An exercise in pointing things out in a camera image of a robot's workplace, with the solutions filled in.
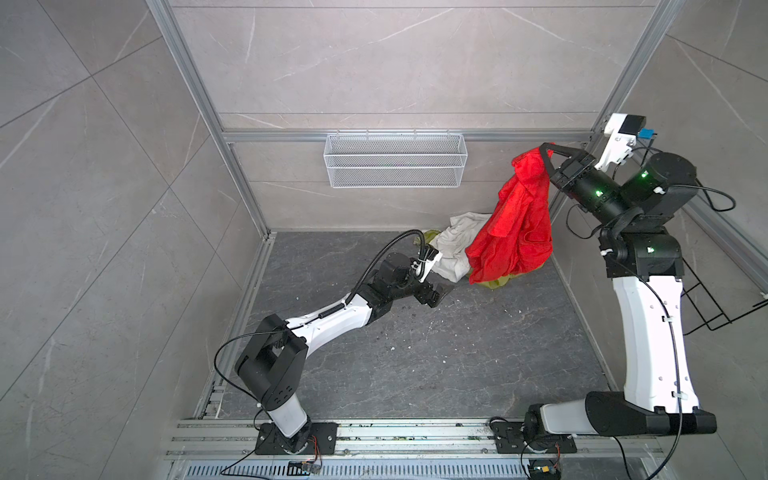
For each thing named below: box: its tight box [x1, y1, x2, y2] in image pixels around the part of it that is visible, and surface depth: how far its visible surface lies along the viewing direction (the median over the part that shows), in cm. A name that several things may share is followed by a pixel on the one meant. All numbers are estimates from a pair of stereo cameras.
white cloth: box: [430, 212, 492, 283], surface depth 109 cm
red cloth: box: [465, 148, 553, 285], surface depth 68 cm
